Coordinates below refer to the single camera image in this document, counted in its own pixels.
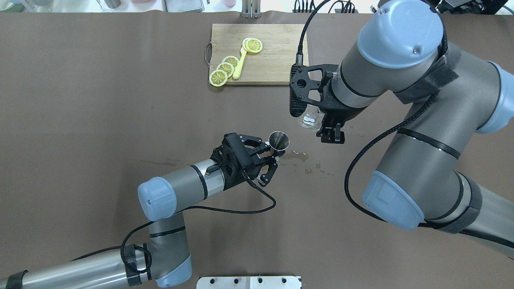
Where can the lemon slice middle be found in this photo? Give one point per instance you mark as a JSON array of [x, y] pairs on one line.
[[227, 67]]

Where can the lemon slice on knife tip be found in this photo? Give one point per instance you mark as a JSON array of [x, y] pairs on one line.
[[252, 45]]

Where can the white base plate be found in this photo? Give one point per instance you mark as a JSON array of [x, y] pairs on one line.
[[250, 282]]

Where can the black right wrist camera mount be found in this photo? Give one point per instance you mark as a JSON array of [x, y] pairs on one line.
[[304, 91]]

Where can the clear glass measuring cup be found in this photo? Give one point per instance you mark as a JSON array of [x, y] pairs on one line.
[[311, 118]]

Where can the steel jigger shaker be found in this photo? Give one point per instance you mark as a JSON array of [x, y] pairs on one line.
[[278, 142]]

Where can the bamboo cutting board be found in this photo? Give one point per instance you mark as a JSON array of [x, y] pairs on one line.
[[271, 66]]

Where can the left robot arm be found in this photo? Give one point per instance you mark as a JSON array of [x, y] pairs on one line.
[[158, 250]]

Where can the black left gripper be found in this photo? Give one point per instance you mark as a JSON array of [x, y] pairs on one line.
[[232, 179]]

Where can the lemon slice outer left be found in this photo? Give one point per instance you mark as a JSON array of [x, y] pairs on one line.
[[218, 78]]

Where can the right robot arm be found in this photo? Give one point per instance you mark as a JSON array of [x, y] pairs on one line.
[[453, 94]]

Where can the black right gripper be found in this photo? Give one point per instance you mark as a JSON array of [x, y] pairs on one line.
[[341, 110]]

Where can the lemon slice inner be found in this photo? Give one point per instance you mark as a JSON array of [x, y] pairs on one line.
[[231, 59]]

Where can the yellow plastic knife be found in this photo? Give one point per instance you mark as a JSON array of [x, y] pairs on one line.
[[239, 67]]

